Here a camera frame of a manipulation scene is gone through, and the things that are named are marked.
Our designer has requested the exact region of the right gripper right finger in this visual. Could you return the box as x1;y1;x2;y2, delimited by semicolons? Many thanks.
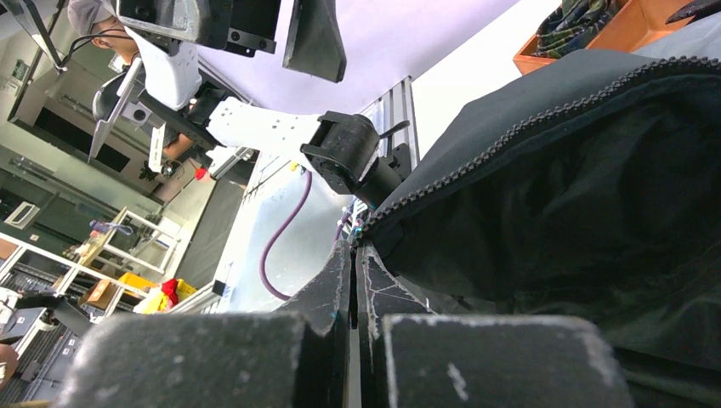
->
355;245;633;407

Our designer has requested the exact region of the grey black zip jacket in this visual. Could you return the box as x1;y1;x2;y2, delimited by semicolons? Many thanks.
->
357;49;720;407

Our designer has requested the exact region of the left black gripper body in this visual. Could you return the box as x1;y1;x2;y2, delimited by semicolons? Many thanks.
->
115;0;281;57

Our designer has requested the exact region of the person in background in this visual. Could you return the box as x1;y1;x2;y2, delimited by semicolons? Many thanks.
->
66;0;196;162

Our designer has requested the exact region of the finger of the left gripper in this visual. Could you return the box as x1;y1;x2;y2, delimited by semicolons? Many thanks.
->
282;0;347;83

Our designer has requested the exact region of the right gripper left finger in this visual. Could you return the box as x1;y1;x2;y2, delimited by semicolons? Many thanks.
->
54;241;352;407

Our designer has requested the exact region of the orange compartment tray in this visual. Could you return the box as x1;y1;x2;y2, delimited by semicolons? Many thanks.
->
512;0;700;76

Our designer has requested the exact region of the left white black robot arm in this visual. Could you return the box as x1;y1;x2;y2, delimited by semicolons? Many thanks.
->
114;1;413;208

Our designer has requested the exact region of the background shelving and clutter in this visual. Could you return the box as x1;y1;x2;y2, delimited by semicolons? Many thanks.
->
0;0;249;395

